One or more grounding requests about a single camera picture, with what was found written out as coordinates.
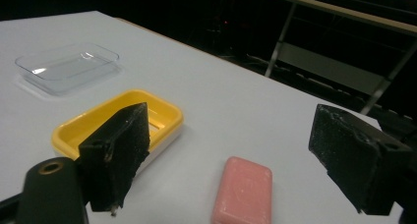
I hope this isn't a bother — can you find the clear plastic soap dish lid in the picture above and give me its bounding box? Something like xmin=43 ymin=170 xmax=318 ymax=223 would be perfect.
xmin=14 ymin=42 xmax=120 ymax=96

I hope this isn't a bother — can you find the pink soap bar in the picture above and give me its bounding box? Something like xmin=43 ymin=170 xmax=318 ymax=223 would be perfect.
xmin=210 ymin=156 xmax=273 ymax=224

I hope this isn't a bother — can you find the metal frame table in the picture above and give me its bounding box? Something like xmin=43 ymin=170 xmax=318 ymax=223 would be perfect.
xmin=261 ymin=0 xmax=417 ymax=116

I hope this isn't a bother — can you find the yellow soap dish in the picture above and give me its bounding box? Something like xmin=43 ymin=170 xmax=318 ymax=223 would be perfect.
xmin=51 ymin=88 xmax=185 ymax=177

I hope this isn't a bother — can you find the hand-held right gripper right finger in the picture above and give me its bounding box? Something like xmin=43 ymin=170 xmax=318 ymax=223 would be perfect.
xmin=308 ymin=103 xmax=415 ymax=216

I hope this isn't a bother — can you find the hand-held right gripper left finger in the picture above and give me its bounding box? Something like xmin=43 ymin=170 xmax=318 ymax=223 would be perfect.
xmin=78 ymin=101 xmax=151 ymax=217

